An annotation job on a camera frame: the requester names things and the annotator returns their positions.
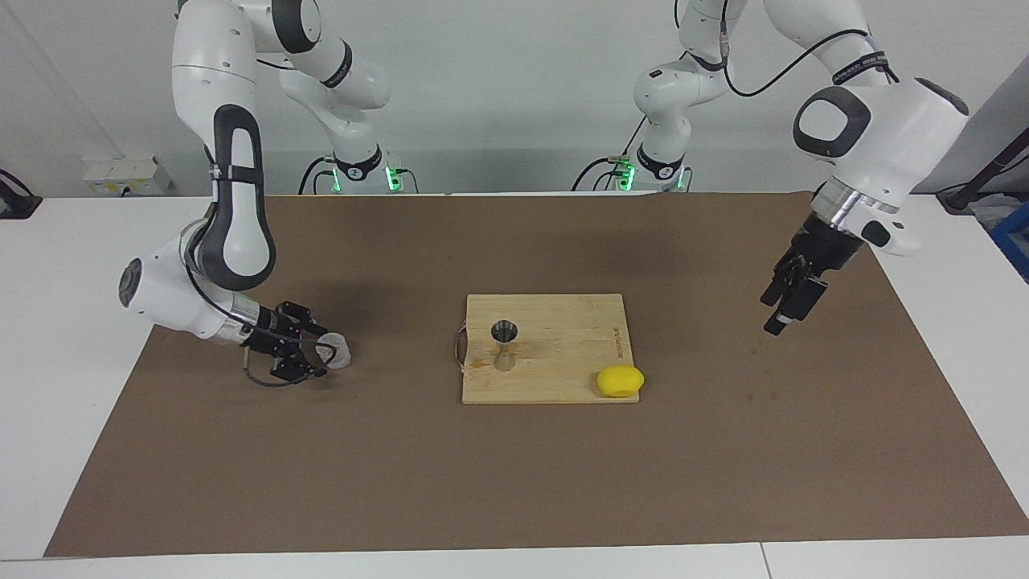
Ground clear plastic bag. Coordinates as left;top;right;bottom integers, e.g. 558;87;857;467
969;193;1022;230

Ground clear plastic cup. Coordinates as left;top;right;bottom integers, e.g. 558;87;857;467
315;334;352;371

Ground black stand leg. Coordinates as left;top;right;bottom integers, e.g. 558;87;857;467
937;129;1029;214

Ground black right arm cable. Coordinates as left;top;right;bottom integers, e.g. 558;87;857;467
183;221;330;388

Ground steel jigger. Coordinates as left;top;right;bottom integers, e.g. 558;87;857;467
490;319;519;372

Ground white power strip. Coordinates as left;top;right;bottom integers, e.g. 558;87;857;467
83;157;172;196

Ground wooden cutting board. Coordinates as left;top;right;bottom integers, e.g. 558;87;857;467
454;294;642;405

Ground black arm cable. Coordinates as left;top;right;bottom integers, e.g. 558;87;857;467
719;0;897;99
183;221;330;388

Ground blue crate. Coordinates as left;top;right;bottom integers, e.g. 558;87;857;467
990;201;1029;282

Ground black base cables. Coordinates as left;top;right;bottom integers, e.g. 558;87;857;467
571;121;648;192

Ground black clamp mount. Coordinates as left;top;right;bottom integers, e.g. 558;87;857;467
0;169;43;220

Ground brown table mat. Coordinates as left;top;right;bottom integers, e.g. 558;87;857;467
44;191;1029;558

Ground yellow lemon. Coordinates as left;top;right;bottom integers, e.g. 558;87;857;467
596;365;646;399

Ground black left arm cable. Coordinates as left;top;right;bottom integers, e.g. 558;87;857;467
719;0;897;99

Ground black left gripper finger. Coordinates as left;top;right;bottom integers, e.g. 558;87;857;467
760;256;798;308
764;275;829;336

